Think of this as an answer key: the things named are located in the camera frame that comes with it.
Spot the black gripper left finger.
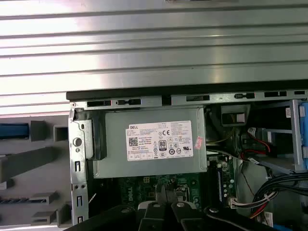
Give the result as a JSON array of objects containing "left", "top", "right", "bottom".
[{"left": 63, "top": 185, "right": 169, "bottom": 231}]

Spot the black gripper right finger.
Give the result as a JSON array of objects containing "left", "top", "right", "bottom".
[{"left": 168, "top": 185, "right": 280, "bottom": 231}]

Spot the CPU socket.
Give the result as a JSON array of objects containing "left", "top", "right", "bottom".
[{"left": 174, "top": 184, "right": 192, "bottom": 204}]

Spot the green Dell motherboard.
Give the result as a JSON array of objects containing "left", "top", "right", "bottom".
[{"left": 117, "top": 154, "right": 238, "bottom": 217}]

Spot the grey Dell power supply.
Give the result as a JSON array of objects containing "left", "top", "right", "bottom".
[{"left": 93, "top": 107, "right": 208, "bottom": 179}]

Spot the black open PC case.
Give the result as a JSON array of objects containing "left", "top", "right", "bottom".
[{"left": 66, "top": 89, "right": 308, "bottom": 231}]

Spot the grey parts rack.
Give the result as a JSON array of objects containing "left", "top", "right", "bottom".
[{"left": 0, "top": 115, "right": 73, "bottom": 229}]

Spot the RAM stick in rack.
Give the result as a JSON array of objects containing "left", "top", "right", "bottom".
[{"left": 0, "top": 197, "right": 31, "bottom": 205}]

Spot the silver optical drive cage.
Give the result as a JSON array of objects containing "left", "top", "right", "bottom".
[{"left": 288, "top": 98, "right": 308, "bottom": 174}]

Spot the blue drive cage latch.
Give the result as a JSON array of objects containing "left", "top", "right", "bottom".
[{"left": 297, "top": 100, "right": 308, "bottom": 172}]

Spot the orange red wire bundle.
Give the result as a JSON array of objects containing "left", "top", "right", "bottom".
[{"left": 249, "top": 192, "right": 272, "bottom": 220}]

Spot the black cable bundle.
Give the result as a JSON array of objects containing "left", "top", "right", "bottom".
[{"left": 250, "top": 173, "right": 308, "bottom": 218}]

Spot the red data wire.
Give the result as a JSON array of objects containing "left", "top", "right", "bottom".
[{"left": 240, "top": 141, "right": 273, "bottom": 161}]

